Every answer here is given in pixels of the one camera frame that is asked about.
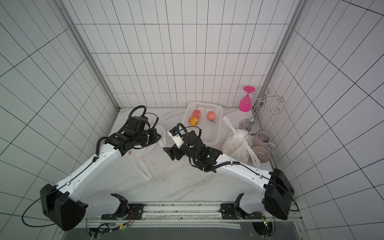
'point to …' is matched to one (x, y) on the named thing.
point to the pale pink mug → (263, 138)
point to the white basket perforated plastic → (205, 118)
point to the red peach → (196, 113)
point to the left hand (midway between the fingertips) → (159, 139)
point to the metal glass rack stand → (251, 125)
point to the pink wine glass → (245, 104)
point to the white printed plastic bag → (235, 146)
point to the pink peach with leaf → (211, 116)
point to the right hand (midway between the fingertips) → (170, 139)
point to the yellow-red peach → (193, 121)
